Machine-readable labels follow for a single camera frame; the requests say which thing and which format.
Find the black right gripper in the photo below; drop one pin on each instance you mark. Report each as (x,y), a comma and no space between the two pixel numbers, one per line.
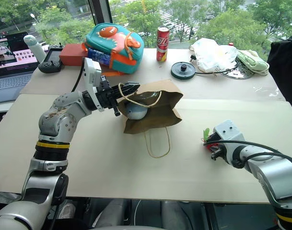
(223,149)

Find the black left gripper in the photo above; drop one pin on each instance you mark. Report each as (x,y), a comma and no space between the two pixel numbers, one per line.
(107,97)

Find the brown paper bag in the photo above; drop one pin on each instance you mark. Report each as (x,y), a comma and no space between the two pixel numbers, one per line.
(160,112)

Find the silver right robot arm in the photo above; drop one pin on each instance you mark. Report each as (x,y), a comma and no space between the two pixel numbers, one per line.
(275,172)

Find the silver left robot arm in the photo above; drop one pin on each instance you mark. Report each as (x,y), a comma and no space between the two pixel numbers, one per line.
(57,119)

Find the grey blue shark plush toy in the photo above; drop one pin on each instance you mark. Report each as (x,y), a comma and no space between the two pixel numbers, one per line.
(136,112)

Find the pale green cloth bag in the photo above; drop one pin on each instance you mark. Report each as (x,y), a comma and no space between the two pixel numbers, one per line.
(252,62)

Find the white plastic bag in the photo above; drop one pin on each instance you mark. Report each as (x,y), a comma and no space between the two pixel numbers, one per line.
(211,54)

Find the white and green plush toy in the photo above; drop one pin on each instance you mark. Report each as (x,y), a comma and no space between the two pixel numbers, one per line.
(36,49)

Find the teal dinosaur backpack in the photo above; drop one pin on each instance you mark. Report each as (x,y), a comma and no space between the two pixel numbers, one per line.
(117,45)

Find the red soda can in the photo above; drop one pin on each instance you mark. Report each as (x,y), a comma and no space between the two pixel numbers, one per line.
(163,44)

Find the dark green round disc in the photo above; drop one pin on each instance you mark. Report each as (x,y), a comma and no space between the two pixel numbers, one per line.
(183,72)

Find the red cardboard box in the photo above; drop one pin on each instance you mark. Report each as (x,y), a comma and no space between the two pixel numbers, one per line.
(71,55)

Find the grey rounded robot leg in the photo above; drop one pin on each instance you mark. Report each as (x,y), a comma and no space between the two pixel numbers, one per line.
(114,214)
(177,215)

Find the black remote controller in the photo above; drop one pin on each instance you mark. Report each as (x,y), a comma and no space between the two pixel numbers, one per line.
(51,61)

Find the black chair back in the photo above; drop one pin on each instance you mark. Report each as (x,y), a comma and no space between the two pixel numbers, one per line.
(286,67)

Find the grey open laptop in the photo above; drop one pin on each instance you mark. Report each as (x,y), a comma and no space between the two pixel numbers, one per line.
(11,62)

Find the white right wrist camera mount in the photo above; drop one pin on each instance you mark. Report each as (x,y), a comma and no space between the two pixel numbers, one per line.
(229,131)

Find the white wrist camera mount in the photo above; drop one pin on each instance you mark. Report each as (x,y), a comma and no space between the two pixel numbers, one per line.
(91,74)
(229,131)

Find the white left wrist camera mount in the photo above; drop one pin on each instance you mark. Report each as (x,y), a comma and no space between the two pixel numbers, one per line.
(91,74)

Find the black window frame post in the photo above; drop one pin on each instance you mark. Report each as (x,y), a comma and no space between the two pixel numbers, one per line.
(100,10)

